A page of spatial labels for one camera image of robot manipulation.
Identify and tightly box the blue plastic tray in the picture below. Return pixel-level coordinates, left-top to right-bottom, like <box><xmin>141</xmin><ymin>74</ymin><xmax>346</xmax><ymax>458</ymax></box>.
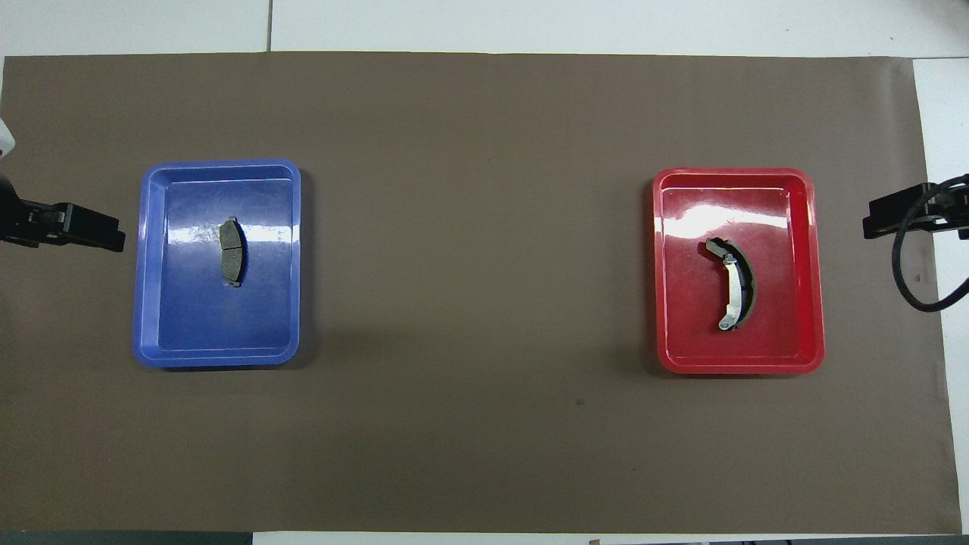
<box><xmin>133</xmin><ymin>159</ymin><xmax>302</xmax><ymax>369</ymax></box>

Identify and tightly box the curved brake shoe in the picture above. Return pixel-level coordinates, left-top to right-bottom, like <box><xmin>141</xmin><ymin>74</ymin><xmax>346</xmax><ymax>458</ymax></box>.
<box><xmin>706</xmin><ymin>237</ymin><xmax>758</xmax><ymax>332</ymax></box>

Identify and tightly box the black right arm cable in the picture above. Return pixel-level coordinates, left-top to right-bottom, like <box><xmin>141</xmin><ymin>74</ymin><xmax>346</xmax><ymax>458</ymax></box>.
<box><xmin>892</xmin><ymin>174</ymin><xmax>969</xmax><ymax>313</ymax></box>

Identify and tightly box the red plastic tray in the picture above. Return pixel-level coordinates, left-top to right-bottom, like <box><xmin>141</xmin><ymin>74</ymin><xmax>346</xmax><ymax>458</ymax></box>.
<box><xmin>653</xmin><ymin>167</ymin><xmax>826</xmax><ymax>375</ymax></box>

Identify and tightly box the brown table mat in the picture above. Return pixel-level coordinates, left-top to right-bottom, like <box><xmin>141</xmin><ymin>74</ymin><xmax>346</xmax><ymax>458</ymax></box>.
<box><xmin>0</xmin><ymin>51</ymin><xmax>964</xmax><ymax>534</ymax></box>

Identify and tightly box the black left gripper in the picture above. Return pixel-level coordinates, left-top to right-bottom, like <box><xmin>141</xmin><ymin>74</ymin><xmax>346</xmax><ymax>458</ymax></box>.
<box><xmin>0</xmin><ymin>174</ymin><xmax>126</xmax><ymax>253</ymax></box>

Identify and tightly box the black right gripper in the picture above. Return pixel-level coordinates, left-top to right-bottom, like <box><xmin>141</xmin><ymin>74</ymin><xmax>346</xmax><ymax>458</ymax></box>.
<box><xmin>863</xmin><ymin>182</ymin><xmax>969</xmax><ymax>241</ymax></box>

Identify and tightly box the dark brake pad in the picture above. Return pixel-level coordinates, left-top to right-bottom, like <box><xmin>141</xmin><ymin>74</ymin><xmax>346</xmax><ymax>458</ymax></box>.
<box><xmin>219</xmin><ymin>216</ymin><xmax>247</xmax><ymax>288</ymax></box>

